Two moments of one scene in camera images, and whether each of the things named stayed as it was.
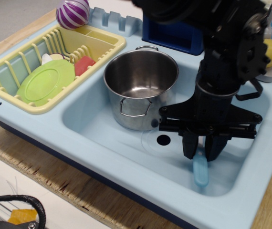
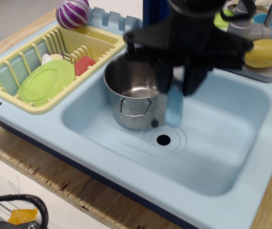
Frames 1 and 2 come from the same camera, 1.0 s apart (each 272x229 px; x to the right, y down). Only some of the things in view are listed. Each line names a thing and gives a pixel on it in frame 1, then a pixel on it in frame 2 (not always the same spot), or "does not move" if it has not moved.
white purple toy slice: (47, 57) does not move
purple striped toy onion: (71, 14) does not move
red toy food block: (82, 64) does not move
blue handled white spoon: (200, 166) -> (175, 99)
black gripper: (207, 115) -> (191, 37)
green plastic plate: (44, 82) does not move
